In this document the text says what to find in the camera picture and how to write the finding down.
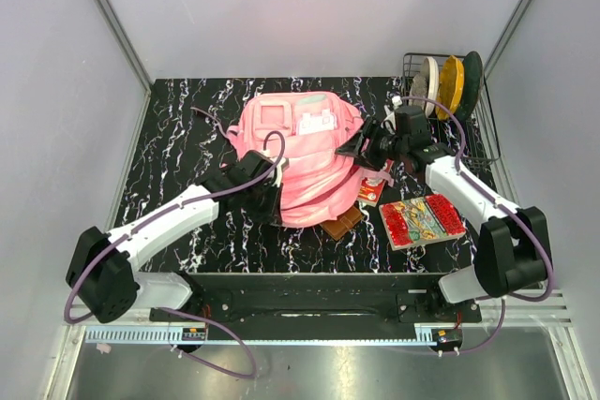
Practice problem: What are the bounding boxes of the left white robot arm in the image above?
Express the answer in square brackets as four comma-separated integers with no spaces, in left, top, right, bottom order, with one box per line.
[66,151,287,323]

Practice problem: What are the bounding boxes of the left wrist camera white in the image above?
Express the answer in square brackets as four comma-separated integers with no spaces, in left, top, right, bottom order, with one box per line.
[261,150,289,187]

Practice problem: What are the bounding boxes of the black wire dish rack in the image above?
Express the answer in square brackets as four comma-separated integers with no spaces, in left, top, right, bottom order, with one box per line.
[400,52,502,172]

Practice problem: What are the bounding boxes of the white grey plate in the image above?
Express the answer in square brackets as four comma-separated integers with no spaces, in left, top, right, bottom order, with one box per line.
[409,56,440,117]

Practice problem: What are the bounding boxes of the brown leather wallet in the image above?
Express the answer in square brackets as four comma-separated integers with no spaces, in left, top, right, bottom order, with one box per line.
[320,206,363,241]

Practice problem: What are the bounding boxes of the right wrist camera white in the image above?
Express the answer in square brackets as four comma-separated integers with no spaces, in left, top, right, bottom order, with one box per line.
[382,96,403,133]

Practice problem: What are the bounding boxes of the dark green plate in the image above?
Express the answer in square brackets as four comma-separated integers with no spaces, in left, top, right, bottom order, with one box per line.
[455,51,484,122]

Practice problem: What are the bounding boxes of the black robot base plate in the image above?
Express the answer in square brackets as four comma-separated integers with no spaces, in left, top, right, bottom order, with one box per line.
[176,273,482,324]

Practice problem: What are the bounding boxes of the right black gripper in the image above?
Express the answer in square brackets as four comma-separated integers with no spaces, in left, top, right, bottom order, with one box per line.
[336,116,408,172]

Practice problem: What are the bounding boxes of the red comic paperback book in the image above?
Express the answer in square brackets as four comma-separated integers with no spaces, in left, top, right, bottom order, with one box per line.
[357,160,394,206]

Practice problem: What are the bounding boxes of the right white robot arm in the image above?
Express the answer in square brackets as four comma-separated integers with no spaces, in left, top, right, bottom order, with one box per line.
[336,105,554,322]

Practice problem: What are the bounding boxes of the colourful treehouse paperback book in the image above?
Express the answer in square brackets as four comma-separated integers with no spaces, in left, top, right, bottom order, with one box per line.
[379,194,466,251]

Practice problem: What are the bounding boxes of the yellow plate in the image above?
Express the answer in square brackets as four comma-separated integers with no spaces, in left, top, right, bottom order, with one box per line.
[437,55,465,113]

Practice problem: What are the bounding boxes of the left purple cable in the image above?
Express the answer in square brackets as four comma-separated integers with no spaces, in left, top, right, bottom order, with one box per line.
[63,130,288,380]

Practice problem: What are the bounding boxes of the pink student backpack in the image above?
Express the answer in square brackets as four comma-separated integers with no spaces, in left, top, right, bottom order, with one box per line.
[219,91,394,228]

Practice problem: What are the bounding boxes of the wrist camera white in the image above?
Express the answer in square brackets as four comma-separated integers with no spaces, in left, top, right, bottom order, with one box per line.
[261,150,289,187]
[382,96,403,133]

